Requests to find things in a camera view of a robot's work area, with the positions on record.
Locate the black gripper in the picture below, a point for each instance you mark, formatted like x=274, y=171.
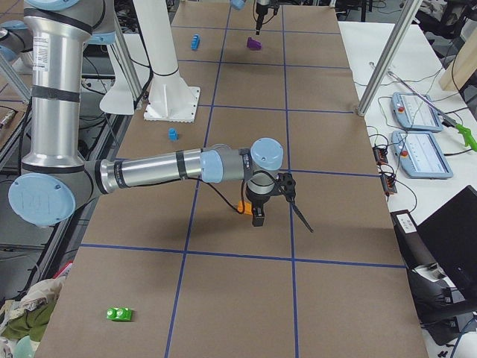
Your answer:
x=256, y=200
x=261, y=9

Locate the orange trapezoid block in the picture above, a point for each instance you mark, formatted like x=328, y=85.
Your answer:
x=244, y=207

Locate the purple trapezoid block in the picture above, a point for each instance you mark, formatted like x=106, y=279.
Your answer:
x=253, y=44

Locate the blue block far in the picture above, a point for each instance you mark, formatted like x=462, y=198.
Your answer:
x=195, y=43

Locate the brown paper table mat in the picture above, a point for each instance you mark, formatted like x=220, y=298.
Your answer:
x=201, y=280

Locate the green double stud block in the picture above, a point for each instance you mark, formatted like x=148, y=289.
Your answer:
x=119, y=314

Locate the near teach pendant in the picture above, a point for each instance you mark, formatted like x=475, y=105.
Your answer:
x=419, y=155

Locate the teach pendant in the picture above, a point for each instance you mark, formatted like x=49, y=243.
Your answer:
x=413, y=114
x=419, y=155

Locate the far teach pendant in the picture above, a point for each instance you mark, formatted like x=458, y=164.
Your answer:
x=413, y=114

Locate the black laptop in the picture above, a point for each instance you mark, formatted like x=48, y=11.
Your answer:
x=447, y=237

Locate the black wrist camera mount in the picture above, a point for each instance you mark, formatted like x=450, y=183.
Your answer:
x=287, y=185

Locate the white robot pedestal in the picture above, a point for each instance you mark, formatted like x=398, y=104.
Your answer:
x=170, y=98

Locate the blue block near pedestal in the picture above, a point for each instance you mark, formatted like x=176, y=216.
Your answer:
x=173, y=134

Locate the aluminium frame post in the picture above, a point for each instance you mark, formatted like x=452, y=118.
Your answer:
x=393, y=43

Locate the green handled grabber tool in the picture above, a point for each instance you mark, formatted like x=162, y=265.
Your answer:
x=466, y=133

